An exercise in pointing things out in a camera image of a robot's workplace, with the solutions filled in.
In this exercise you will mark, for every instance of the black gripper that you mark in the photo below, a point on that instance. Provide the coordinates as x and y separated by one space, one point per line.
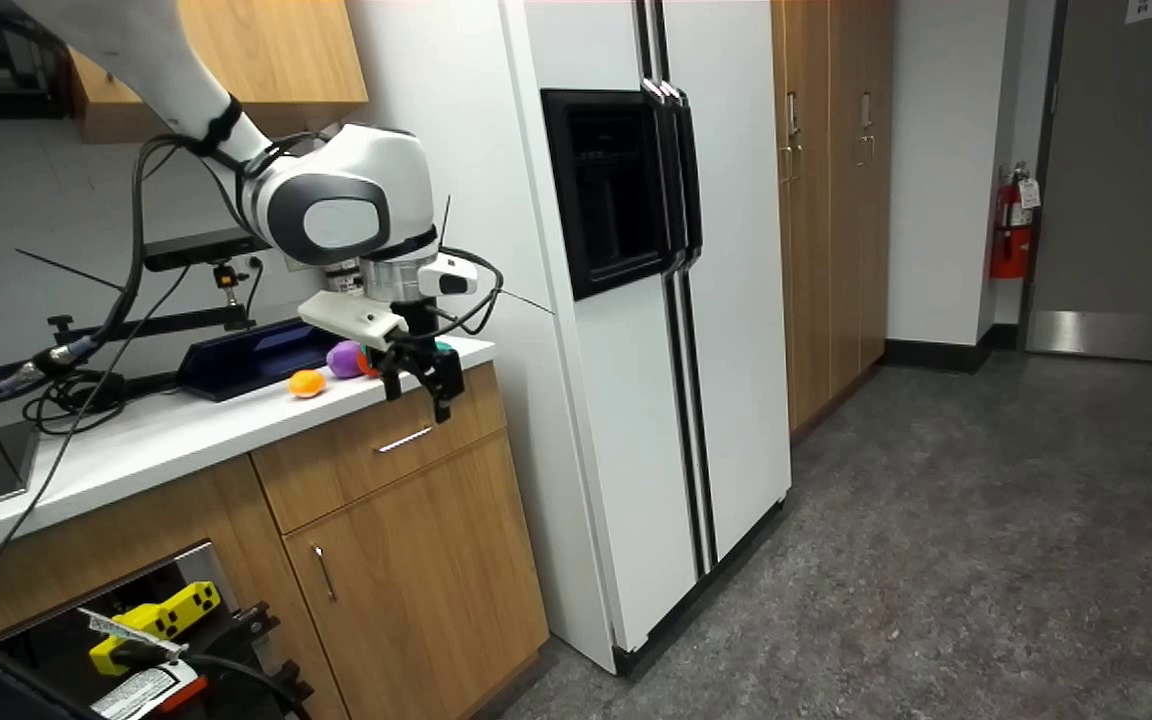
416 330

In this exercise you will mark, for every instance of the wooden drawer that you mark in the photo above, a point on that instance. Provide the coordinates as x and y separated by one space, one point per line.
339 461

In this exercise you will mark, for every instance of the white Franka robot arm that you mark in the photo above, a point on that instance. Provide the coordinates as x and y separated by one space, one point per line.
339 175

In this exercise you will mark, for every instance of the purple plush toy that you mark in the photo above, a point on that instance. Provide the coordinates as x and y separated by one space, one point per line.
341 363

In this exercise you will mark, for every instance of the yellow plush toy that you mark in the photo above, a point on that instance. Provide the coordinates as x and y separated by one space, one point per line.
306 385

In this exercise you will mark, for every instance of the dark blue tray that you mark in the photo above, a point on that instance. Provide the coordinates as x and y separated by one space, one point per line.
243 363

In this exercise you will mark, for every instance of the white refrigerator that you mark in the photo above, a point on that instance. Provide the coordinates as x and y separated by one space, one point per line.
602 400

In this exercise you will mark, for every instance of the wooden cabinet door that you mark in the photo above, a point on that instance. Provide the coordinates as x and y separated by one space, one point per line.
429 586

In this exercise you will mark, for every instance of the black refrigerator dispenser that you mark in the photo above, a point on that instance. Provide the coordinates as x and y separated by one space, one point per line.
608 185

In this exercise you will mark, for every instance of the yellow power outlet splitter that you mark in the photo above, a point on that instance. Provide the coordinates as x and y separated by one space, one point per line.
158 618

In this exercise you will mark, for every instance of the wooden base cabinet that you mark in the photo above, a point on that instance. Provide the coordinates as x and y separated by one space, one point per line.
97 532

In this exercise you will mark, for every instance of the tall wooden pantry cabinet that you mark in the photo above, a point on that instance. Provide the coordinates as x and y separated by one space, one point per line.
830 200

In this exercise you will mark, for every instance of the red fire extinguisher white tag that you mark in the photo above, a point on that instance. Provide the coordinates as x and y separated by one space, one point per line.
1010 227

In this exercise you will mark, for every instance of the grey door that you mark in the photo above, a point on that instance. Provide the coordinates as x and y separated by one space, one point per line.
1123 175

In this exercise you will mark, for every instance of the black stereo camera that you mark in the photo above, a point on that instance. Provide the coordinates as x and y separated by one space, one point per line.
203 251

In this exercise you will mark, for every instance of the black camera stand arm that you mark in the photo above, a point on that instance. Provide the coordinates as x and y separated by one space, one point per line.
161 326

